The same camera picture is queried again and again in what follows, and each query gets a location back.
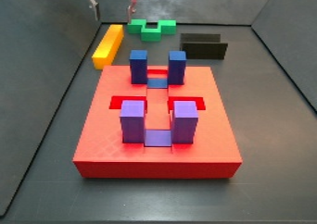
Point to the yellow long block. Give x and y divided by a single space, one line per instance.
109 46

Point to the red board base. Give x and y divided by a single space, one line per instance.
104 156

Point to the green zigzag block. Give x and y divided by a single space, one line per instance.
137 26

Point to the dark blue U block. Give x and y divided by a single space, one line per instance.
157 76

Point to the black block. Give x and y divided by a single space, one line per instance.
203 46

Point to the purple U block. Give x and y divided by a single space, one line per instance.
157 126

